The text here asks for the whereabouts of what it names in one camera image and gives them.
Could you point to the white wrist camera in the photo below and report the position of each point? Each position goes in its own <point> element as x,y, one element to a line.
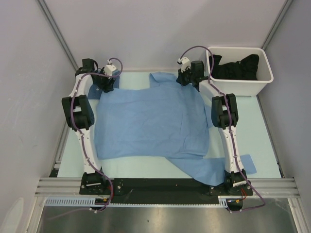
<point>185,63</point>
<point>110,70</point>

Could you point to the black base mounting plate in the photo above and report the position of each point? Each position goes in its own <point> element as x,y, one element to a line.
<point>162,191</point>

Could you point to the white plastic bin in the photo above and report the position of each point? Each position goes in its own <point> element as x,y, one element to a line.
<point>264,73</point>

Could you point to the aluminium frame rail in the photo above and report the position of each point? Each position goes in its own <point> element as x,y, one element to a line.
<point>267,187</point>

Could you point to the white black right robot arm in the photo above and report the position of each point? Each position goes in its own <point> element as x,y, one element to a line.
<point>224,116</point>

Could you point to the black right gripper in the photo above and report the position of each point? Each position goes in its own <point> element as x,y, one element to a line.
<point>180,77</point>

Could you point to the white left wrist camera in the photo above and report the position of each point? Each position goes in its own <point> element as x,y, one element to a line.
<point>110,70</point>

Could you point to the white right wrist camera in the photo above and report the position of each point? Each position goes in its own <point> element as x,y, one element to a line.
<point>185,63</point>

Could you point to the folded dark blue checked shirt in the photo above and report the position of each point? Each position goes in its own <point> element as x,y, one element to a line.
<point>95,93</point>

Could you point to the white slotted cable duct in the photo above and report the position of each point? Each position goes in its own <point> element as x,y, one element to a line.
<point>94,202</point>

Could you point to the light blue long sleeve shirt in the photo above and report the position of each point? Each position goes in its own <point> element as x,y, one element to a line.
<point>165,120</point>

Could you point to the black shirt in bin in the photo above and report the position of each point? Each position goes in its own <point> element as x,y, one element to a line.
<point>245,69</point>

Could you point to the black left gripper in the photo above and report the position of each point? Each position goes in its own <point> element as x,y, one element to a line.
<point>108,88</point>

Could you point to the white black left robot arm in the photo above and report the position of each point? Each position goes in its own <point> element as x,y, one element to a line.
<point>81,119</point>

